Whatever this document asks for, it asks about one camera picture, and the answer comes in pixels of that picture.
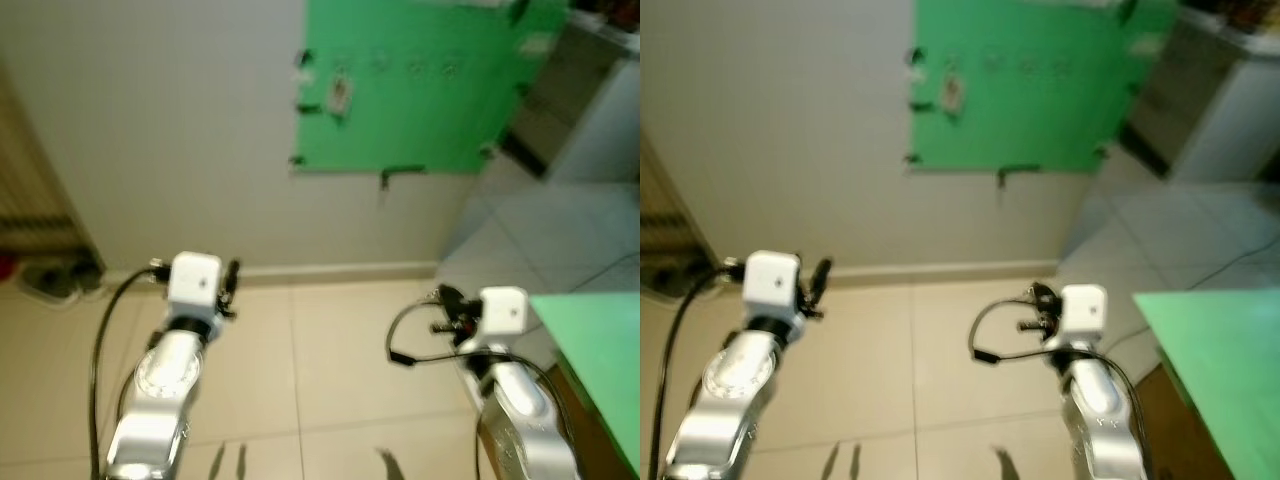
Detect green topped table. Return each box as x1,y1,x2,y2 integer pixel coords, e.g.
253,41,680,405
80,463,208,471
530,292,641,479
1133,288,1280,480

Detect grey shoes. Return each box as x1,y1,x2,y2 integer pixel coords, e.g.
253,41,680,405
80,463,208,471
20,255,106,303
640,260,717,301

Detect beige ribbed radiator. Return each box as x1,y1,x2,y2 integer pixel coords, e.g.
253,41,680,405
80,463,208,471
640,140,716,263
0,60,89,253

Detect white cabinet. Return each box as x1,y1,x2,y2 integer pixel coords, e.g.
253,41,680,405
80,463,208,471
500,10,641,186
1115,8,1280,186

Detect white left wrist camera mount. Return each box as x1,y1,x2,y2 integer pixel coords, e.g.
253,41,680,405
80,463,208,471
166,252,224,307
744,250,803,309

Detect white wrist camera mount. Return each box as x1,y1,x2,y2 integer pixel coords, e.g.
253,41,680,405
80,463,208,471
166,252,224,307
1060,284,1109,333
744,250,803,309
479,287,530,334

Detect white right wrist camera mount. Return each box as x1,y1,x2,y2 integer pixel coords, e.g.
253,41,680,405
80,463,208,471
1060,284,1109,333
479,287,530,334

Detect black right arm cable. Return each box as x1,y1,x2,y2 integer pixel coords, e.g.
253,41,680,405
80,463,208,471
967,295,1146,441
385,295,576,441

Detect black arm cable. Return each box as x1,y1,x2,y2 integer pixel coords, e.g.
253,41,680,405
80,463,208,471
90,260,171,480
650,257,747,480
385,295,576,441
967,295,1146,441

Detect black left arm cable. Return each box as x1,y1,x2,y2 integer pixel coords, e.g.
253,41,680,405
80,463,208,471
90,260,171,480
650,257,747,480

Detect green wall board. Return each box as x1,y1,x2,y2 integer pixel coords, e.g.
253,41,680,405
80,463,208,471
908,0,1181,176
292,0,571,176

